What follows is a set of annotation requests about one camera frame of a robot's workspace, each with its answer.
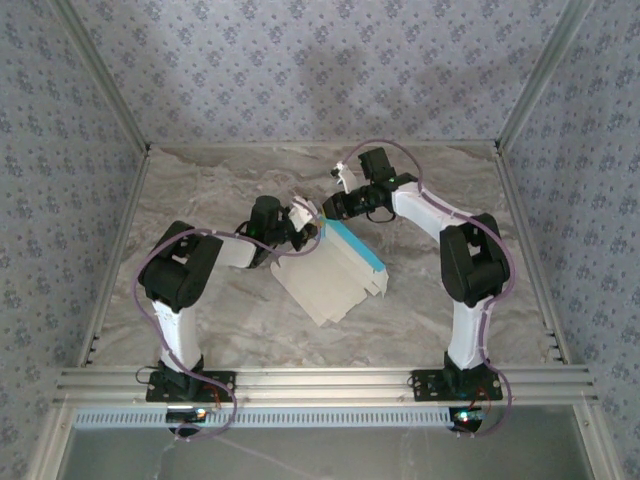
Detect aluminium frame leg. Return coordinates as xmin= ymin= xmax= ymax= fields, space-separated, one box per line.
xmin=572 ymin=402 xmax=619 ymax=480
xmin=27 ymin=402 xmax=76 ymax=480

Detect aluminium upright post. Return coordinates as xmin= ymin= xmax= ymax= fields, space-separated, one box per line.
xmin=49 ymin=0 xmax=154 ymax=151
xmin=494 ymin=0 xmax=599 ymax=151

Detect aluminium table side rail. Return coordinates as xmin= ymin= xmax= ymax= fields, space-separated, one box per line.
xmin=77 ymin=147 xmax=154 ymax=369
xmin=494 ymin=147 xmax=571 ymax=366

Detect wide aluminium frame rail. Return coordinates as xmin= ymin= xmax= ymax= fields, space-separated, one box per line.
xmin=52 ymin=367 xmax=599 ymax=406

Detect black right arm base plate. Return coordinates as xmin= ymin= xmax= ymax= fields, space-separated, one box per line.
xmin=412 ymin=369 xmax=504 ymax=402

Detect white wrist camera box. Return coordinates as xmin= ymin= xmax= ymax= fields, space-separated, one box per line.
xmin=287 ymin=196 xmax=320 ymax=234
xmin=329 ymin=159 xmax=357 ymax=194

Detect white and blue paper box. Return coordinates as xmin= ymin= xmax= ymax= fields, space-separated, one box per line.
xmin=269 ymin=217 xmax=390 ymax=329

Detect thin aluminium table edge bar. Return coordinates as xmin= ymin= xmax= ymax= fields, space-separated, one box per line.
xmin=148 ymin=141 xmax=501 ymax=150

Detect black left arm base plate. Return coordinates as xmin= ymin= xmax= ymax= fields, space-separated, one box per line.
xmin=145 ymin=370 xmax=237 ymax=404

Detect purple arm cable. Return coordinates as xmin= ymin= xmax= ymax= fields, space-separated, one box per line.
xmin=129 ymin=214 xmax=324 ymax=444
xmin=337 ymin=139 xmax=515 ymax=440

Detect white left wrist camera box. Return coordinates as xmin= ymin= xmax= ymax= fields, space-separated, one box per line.
xmin=287 ymin=196 xmax=320 ymax=234

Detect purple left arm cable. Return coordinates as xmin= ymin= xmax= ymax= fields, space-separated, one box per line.
xmin=129 ymin=214 xmax=324 ymax=444

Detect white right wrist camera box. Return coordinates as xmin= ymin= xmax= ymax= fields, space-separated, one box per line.
xmin=329 ymin=159 xmax=357 ymax=194

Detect grey slotted cable duct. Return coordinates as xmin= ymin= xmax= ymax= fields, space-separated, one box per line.
xmin=73 ymin=405 xmax=459 ymax=430

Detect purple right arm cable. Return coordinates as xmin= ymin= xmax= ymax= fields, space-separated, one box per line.
xmin=337 ymin=139 xmax=515 ymax=440

